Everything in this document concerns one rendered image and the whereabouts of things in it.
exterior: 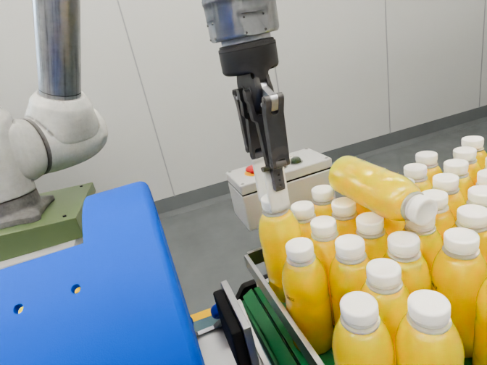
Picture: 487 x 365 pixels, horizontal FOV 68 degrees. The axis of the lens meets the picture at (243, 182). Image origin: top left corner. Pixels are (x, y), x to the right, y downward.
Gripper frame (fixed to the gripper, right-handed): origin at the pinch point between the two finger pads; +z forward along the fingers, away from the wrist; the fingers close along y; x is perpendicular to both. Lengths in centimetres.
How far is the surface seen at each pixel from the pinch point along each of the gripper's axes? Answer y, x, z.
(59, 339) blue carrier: 21.4, -26.2, -2.7
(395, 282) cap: 18.9, 6.1, 7.9
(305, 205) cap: -3.1, 6.5, 7.0
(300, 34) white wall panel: -258, 142, -13
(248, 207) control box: -14.1, -0.2, 9.7
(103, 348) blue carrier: 22.3, -23.4, -1.2
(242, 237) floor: -179, 34, 115
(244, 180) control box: -16.3, 0.6, 4.9
